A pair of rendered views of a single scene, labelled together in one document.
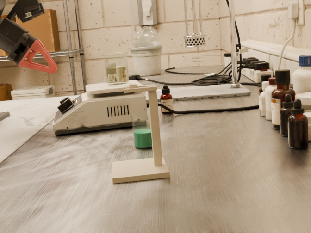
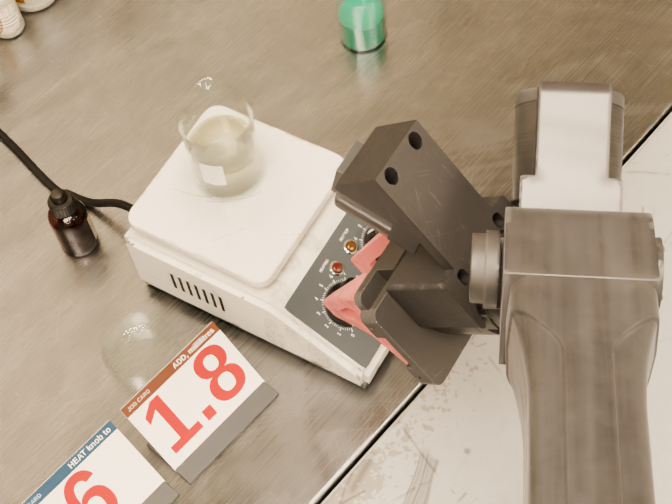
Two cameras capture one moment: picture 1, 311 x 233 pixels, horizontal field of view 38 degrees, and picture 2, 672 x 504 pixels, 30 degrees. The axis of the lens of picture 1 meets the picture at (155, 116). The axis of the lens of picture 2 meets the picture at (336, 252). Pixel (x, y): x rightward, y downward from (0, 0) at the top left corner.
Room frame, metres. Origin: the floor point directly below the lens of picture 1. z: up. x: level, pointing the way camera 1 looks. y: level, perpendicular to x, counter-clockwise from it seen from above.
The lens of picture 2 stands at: (1.32, 0.50, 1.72)
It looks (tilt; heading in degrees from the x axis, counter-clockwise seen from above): 58 degrees down; 226
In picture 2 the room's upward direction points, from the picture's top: 8 degrees counter-clockwise
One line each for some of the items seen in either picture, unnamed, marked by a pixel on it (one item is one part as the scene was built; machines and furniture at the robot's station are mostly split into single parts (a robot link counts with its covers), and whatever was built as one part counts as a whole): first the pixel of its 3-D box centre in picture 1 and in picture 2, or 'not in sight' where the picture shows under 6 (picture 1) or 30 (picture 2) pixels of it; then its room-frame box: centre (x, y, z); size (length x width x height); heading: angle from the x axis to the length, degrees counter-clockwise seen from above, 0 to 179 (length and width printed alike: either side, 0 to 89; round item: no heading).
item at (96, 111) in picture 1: (103, 107); (275, 238); (1.01, 0.11, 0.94); 0.22 x 0.13 x 0.08; 99
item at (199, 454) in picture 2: not in sight; (200, 401); (1.13, 0.15, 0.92); 0.09 x 0.06 x 0.04; 176
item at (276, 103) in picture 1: (283, 99); not in sight; (0.84, -0.24, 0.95); 0.04 x 0.04 x 0.11
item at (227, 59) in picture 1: (231, 60); not in sight; (2.04, -0.36, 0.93); 0.06 x 0.06 x 0.06
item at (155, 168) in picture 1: (135, 129); not in sight; (0.64, 0.03, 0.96); 0.08 x 0.08 x 0.13; 5
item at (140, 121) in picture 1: (144, 130); (360, 11); (0.79, 0.02, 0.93); 0.04 x 0.04 x 0.06
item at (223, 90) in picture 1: (195, 92); not in sight; (1.35, -0.12, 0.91); 0.30 x 0.20 x 0.01; 88
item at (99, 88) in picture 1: (113, 86); (237, 192); (1.01, 0.09, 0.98); 0.12 x 0.12 x 0.01; 9
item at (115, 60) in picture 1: (117, 68); (221, 141); (1.00, 0.07, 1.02); 0.06 x 0.05 x 0.08; 54
